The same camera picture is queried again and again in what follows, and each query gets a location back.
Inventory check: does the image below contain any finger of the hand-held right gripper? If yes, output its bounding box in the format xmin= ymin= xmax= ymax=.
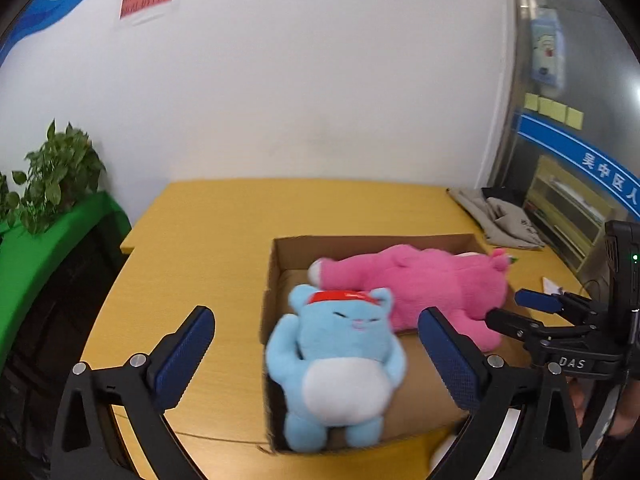
xmin=485 ymin=307 xmax=602 ymax=347
xmin=515 ymin=288 xmax=607 ymax=324

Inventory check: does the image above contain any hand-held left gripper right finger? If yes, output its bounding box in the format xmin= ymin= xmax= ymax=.
xmin=417 ymin=306 xmax=586 ymax=480

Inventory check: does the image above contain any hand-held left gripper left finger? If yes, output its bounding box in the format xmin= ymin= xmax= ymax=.
xmin=51 ymin=305 xmax=217 ymax=480

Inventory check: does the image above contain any hot pink plush bear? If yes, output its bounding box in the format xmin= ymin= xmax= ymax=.
xmin=307 ymin=244 xmax=513 ymax=352

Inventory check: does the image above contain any blue plush cat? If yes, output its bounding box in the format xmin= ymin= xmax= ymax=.
xmin=265 ymin=284 xmax=408 ymax=452

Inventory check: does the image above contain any brown cardboard box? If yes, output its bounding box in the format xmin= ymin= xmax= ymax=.
xmin=258 ymin=233 xmax=531 ymax=456

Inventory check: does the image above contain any person's right hand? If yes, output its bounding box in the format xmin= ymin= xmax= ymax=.
xmin=567 ymin=377 xmax=640 ymax=440

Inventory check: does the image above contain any white paper sheet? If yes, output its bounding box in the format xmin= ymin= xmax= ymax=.
xmin=541 ymin=275 xmax=581 ymax=296

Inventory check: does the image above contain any grey folded cloth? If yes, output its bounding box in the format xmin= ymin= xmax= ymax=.
xmin=446 ymin=186 xmax=546 ymax=251

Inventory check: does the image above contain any beige shelf unit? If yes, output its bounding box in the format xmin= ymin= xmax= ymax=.
xmin=522 ymin=155 xmax=628 ymax=276

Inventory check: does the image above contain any blue door banner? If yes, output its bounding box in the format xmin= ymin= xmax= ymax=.
xmin=517 ymin=112 xmax=640 ymax=221

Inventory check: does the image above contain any green potted plant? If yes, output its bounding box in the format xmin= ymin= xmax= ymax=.
xmin=20 ymin=119 xmax=108 ymax=236
xmin=0 ymin=172 xmax=26 ymax=233

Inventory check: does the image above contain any metal framed glass door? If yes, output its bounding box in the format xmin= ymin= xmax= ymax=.
xmin=492 ymin=0 xmax=640 ymax=286

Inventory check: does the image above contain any blue cartoon poster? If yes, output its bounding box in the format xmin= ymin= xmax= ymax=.
xmin=530 ymin=7 xmax=566 ymax=91

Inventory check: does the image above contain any blue wave wall decal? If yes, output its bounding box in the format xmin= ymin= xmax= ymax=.
xmin=0 ymin=0 xmax=136 ymax=61

